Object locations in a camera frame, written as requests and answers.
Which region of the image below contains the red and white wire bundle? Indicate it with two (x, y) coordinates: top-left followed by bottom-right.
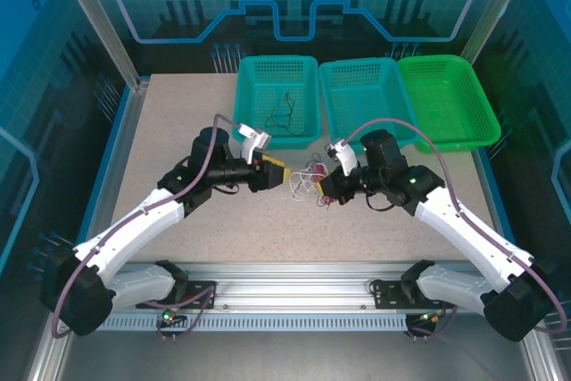
(284, 165), (323, 203)

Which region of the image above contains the teal plastic basket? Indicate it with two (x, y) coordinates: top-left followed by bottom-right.
(318, 58), (420, 157)

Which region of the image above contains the green plastic basket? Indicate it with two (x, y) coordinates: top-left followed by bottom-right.
(396, 54), (501, 153)

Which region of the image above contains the thin black cable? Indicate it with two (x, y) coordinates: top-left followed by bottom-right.
(264, 90), (308, 137)

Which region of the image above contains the teal basket with black cables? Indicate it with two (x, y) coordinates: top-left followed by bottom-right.
(231, 55), (321, 150)

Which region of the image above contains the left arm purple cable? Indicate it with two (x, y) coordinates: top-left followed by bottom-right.
(51, 112), (244, 338)

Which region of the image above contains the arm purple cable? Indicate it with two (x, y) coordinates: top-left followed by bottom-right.
(341, 117), (568, 334)
(51, 112), (244, 338)

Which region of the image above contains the aluminium table side rail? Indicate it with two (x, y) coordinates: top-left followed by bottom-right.
(472, 148), (566, 381)
(24, 79), (151, 381)

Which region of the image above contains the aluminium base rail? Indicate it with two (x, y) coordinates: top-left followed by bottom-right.
(88, 260), (492, 316)

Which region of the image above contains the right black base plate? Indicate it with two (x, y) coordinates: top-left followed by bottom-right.
(369, 279), (447, 311)

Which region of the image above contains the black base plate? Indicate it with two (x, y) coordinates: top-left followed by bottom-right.
(369, 279), (447, 311)
(136, 280), (219, 311)

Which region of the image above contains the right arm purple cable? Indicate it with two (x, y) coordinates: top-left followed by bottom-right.
(341, 117), (568, 334)

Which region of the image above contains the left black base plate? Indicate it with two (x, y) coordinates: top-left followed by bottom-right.
(136, 280), (219, 311)

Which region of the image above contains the slotted grey cable duct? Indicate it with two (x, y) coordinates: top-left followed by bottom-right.
(95, 312), (410, 332)

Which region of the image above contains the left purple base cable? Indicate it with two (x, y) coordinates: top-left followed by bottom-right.
(155, 286), (219, 342)

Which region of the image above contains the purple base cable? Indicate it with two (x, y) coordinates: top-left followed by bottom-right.
(404, 304), (457, 343)
(155, 286), (219, 342)

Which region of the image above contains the aluminium frame post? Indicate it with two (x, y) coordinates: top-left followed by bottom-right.
(461, 0), (541, 61)
(47, 0), (151, 93)

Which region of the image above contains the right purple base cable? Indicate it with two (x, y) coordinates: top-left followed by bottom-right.
(404, 304), (457, 343)

